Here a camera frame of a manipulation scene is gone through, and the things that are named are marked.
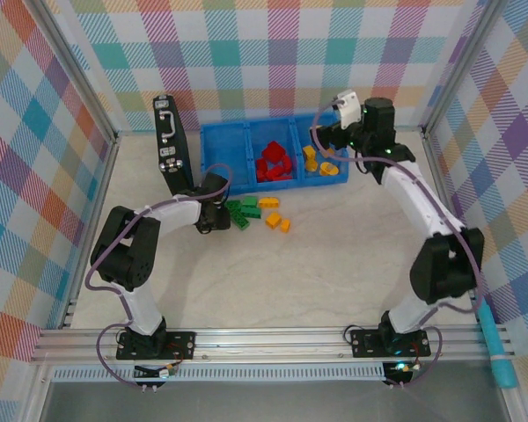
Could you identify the green lego brick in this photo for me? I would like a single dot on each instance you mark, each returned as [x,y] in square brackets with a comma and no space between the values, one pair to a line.
[234,205]
[251,212]
[249,201]
[239,220]

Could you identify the orange long lego brick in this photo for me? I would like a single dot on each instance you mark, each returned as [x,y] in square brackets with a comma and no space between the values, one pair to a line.
[311,165]

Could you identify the yellow long rounded lego brick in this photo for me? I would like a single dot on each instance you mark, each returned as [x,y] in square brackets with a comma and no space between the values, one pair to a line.
[268,202]

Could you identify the red chunky lego brick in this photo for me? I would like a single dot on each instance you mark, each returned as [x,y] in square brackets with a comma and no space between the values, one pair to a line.
[274,151]

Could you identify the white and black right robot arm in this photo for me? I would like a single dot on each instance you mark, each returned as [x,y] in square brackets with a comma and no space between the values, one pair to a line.
[422,206]

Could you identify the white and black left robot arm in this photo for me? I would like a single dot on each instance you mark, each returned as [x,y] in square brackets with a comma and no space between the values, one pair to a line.
[141,307]

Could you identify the yellow round lego piece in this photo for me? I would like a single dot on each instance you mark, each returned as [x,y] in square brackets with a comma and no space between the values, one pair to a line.
[327,171]

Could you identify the blue three-compartment plastic bin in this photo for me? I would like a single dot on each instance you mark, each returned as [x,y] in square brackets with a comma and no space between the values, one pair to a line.
[224,154]

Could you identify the black mini briefcase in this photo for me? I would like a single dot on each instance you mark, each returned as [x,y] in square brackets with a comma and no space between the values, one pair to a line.
[171,145]

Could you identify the grey metal sheet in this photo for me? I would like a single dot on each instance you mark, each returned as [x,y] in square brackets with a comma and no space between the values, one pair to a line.
[268,402]

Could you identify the aluminium side rail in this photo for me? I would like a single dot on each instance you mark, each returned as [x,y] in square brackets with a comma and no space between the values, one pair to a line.
[437,167]
[100,184]

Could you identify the aluminium frame post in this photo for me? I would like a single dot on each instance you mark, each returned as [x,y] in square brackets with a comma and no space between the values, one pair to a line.
[78,66]
[461,66]

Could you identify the aluminium mounting rail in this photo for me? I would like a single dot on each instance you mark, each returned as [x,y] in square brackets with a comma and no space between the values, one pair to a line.
[268,343]

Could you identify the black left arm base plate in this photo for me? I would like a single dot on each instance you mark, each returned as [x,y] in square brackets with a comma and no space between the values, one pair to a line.
[180,345]

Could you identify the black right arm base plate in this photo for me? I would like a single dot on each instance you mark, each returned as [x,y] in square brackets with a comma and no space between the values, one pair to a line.
[365,343]

